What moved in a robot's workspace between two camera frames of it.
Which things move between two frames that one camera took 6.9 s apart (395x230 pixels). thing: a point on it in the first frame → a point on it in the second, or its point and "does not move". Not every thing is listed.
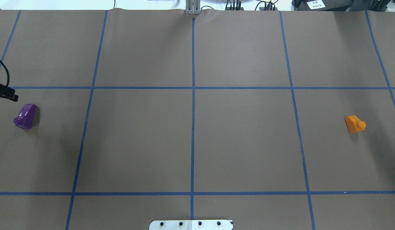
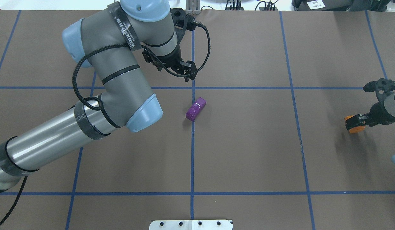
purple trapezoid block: x=28 y=117 → x=192 y=112
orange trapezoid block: x=354 y=125 does not move
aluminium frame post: x=193 y=7 does not move
